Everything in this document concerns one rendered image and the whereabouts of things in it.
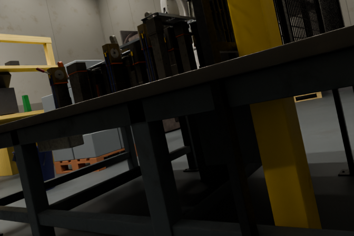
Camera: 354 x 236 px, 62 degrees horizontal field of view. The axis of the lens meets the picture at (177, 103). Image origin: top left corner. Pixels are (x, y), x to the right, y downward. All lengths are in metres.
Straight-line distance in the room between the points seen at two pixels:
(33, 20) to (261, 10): 11.18
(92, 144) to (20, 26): 8.12
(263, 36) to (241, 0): 0.12
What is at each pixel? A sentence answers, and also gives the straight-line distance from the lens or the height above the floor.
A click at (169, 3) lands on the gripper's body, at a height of 1.14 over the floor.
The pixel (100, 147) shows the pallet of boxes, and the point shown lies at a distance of 3.89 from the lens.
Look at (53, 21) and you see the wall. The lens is 12.24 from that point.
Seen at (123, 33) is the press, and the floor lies 2.59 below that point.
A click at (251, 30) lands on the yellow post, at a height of 0.78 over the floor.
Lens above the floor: 0.62
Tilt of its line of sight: level
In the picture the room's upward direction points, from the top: 12 degrees counter-clockwise
